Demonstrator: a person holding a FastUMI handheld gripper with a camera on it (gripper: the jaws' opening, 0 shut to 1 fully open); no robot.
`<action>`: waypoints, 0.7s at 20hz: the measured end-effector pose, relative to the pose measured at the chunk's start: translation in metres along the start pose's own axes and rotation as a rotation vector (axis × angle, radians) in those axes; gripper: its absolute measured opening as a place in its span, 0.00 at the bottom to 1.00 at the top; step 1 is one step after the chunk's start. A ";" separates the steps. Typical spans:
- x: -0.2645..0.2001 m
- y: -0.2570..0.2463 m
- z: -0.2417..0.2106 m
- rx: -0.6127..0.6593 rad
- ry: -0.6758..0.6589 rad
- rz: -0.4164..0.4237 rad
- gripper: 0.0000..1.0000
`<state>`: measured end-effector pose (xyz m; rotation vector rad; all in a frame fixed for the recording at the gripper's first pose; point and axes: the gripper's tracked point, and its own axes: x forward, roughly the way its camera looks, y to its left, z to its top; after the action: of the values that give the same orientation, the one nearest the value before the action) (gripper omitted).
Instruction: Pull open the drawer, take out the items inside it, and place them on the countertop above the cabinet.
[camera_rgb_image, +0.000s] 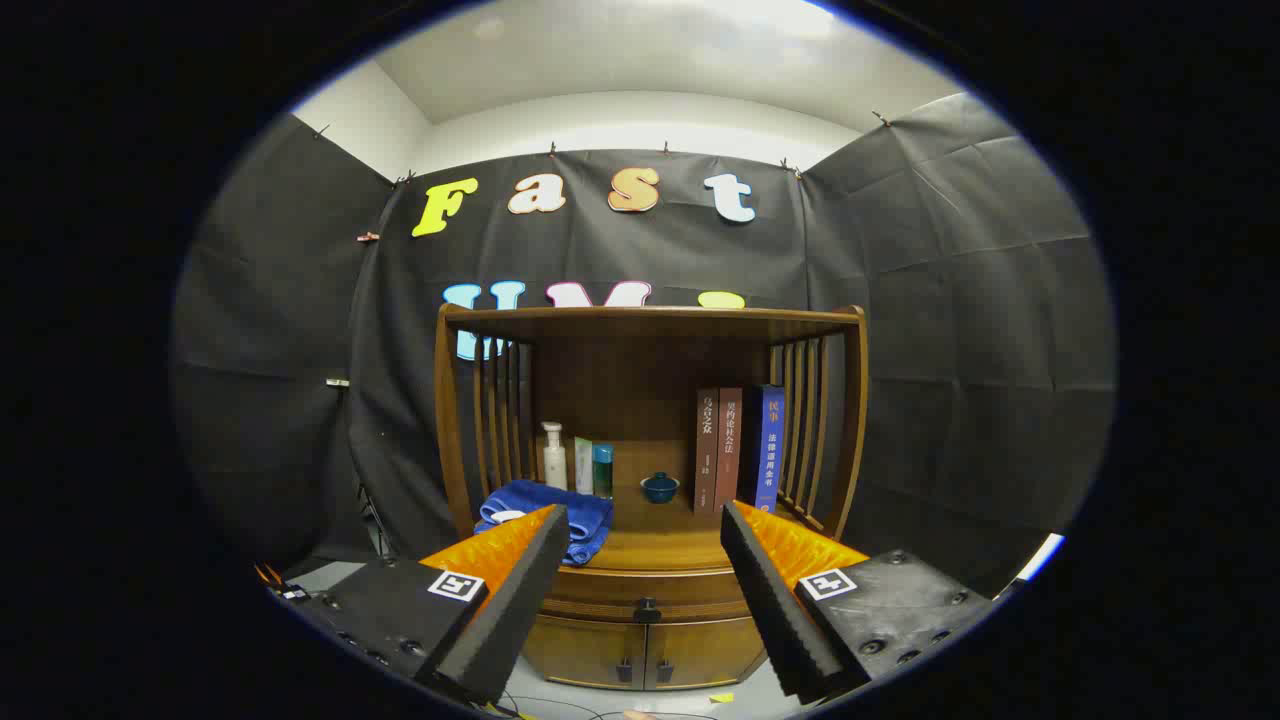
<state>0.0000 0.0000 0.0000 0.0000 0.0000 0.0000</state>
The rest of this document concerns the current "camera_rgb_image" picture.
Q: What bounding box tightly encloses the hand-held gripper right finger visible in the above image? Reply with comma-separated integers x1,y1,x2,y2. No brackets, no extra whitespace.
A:
720,500,1001,706

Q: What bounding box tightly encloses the wooden cabinet door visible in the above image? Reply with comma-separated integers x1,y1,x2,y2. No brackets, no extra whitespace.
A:
522,612,649,691
645,615,769,691

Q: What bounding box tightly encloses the blue book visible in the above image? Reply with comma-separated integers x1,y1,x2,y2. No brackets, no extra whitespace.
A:
746,385,787,513

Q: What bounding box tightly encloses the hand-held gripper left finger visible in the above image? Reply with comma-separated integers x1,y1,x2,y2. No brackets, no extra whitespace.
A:
268,504,571,706

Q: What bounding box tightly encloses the blue folded towel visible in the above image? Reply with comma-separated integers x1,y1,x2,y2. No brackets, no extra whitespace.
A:
474,479,614,567

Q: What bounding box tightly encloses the wooden countertop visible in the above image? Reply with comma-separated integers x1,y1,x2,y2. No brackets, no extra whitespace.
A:
470,485,831,573

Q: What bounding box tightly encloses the white pump bottle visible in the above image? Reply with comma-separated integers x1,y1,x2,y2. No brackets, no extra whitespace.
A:
541,421,569,491

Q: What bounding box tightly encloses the brown wooden cabinet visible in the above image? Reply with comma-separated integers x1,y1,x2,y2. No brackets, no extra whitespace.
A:
433,305,869,693

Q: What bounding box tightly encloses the light brown book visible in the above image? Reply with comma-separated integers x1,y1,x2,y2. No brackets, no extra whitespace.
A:
715,387,744,509

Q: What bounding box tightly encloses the dark brown book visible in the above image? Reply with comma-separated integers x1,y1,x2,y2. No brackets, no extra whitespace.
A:
694,388,720,515

